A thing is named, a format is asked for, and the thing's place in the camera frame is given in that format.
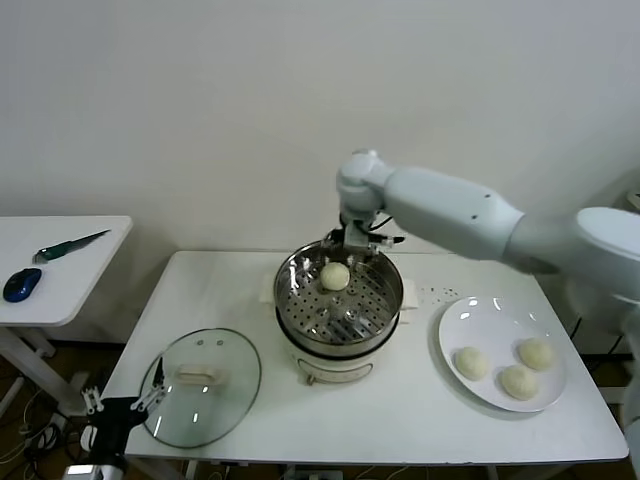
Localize glass lid with white handle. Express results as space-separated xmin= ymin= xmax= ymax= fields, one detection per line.
xmin=141 ymin=327 xmax=263 ymax=449

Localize green handled knife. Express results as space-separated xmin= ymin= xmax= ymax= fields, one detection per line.
xmin=32 ymin=229 xmax=112 ymax=265

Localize white steamed baozi bun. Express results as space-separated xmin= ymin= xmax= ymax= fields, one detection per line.
xmin=454 ymin=347 xmax=490 ymax=381
xmin=499 ymin=364 xmax=540 ymax=401
xmin=319 ymin=263 xmax=350 ymax=292
xmin=517 ymin=337 xmax=556 ymax=371

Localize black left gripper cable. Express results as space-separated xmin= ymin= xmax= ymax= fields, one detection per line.
xmin=81 ymin=423 xmax=101 ymax=461

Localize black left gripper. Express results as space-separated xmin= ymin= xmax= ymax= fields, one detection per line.
xmin=82 ymin=355 xmax=169 ymax=456

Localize white round plate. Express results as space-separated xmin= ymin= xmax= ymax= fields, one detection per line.
xmin=437 ymin=295 xmax=569 ymax=414

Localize stainless steel steamer basket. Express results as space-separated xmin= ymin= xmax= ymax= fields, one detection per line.
xmin=258 ymin=238 xmax=419 ymax=351

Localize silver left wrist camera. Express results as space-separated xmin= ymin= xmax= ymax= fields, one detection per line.
xmin=64 ymin=463 xmax=119 ymax=480

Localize white side table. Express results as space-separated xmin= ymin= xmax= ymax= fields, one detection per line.
xmin=0 ymin=215 xmax=134 ymax=416

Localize blue black computer mouse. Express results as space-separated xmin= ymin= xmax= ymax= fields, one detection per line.
xmin=2 ymin=267 xmax=43 ymax=304

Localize white power strip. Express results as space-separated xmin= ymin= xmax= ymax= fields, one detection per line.
xmin=18 ymin=413 xmax=67 ymax=440

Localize tangled floor cables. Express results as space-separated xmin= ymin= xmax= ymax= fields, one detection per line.
xmin=0 ymin=384 xmax=84 ymax=480

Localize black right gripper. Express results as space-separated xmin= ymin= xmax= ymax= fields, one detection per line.
xmin=325 ymin=219 xmax=384 ymax=257

